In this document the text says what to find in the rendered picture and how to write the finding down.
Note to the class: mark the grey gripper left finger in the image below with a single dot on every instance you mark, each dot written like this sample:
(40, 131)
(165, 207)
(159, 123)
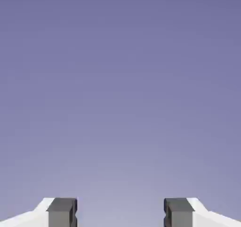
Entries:
(60, 213)

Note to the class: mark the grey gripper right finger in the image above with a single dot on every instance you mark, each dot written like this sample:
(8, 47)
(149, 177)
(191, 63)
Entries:
(180, 213)

